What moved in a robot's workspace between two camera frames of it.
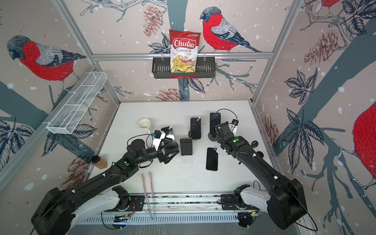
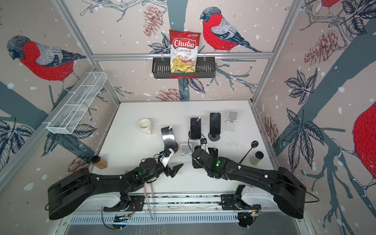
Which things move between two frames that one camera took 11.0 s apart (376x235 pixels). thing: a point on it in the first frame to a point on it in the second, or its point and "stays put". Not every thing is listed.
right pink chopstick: [152, 195] stays put
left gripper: [163, 158] to [174, 172]
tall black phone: [215, 119] stays put
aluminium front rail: [173, 202] stays put
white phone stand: [186, 159] to [182, 153]
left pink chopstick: [145, 190] stays put
